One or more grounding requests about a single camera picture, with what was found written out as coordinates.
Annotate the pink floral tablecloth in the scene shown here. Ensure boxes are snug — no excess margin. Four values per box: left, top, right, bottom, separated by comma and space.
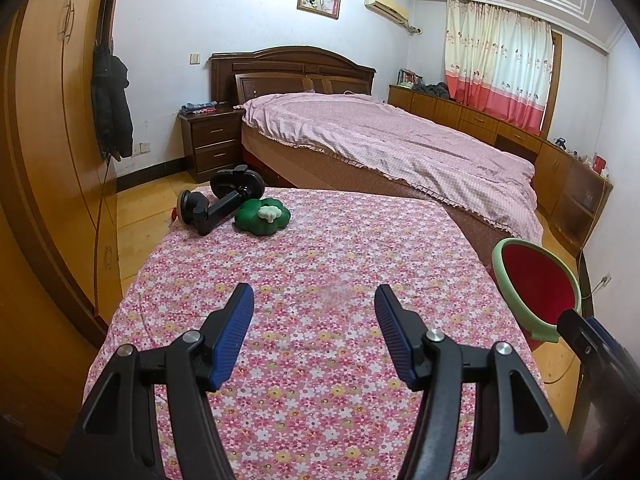
82, 186, 538, 480

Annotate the pink checked bedspread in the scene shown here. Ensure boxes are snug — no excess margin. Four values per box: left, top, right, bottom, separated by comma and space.
241, 91, 545, 246

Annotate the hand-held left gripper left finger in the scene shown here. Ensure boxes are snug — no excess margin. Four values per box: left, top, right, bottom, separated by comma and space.
62, 282, 256, 480

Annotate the green flower plush toy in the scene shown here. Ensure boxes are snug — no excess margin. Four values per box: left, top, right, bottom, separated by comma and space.
234, 197, 293, 236

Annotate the long wooden cabinet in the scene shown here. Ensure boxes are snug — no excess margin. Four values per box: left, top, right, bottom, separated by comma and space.
387, 84, 615, 251

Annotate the dark wooden bed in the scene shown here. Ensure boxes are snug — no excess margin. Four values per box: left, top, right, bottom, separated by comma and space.
209, 46, 545, 261

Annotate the white and red curtain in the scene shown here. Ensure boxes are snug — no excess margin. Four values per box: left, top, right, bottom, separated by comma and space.
444, 0, 553, 133

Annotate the wooden window frame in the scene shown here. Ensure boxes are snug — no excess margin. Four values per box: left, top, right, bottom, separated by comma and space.
540, 30, 563, 138

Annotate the light wooden wardrobe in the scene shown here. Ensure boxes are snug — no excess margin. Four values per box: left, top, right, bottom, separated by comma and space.
0, 0, 128, 461

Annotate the wall air conditioner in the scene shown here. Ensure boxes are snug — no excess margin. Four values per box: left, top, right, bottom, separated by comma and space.
364, 0, 411, 25

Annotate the black suction cup mount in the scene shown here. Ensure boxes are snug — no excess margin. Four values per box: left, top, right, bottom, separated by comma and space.
179, 164, 265, 237

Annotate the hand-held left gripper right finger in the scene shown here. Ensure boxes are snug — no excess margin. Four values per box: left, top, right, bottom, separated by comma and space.
374, 284, 583, 480

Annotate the dark wooden nightstand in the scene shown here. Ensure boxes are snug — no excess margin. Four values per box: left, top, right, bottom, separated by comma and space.
177, 105, 246, 184

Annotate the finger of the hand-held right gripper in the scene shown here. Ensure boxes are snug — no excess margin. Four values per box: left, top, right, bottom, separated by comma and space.
556, 309, 601, 366

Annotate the dark clothes pile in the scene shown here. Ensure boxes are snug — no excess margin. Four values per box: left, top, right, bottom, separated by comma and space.
412, 81, 453, 100

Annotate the red bucket with green rim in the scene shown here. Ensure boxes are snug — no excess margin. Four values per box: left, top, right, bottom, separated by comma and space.
491, 238, 583, 353

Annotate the black jacket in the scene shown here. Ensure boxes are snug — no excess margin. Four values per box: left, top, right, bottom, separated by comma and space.
91, 42, 135, 162

